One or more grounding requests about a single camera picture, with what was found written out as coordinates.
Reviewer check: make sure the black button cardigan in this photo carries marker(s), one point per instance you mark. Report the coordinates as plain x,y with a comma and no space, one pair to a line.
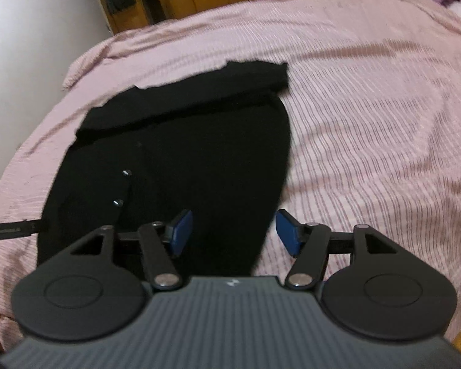
196,153

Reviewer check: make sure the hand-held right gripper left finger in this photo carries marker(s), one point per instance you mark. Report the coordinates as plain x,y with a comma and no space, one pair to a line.
180,234

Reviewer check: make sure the pink checked duvet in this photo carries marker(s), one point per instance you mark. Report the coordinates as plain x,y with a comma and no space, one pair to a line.
368,123

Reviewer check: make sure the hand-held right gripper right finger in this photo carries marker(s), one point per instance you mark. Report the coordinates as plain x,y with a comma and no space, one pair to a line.
288,232

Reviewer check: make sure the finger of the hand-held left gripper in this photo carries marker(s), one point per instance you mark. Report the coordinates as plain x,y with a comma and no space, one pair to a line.
15,230

